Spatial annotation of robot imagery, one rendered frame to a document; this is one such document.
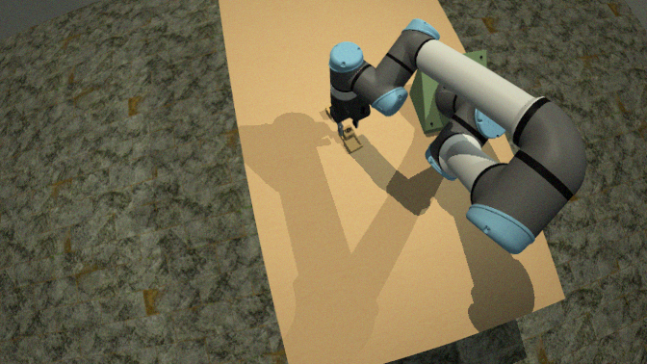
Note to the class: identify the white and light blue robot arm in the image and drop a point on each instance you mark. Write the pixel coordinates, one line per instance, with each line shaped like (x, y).
(511, 204)

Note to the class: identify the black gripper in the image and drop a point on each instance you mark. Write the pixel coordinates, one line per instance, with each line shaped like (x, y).
(348, 105)

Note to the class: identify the tan shallow rectangular tray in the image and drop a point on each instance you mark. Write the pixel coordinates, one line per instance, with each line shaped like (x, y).
(352, 144)

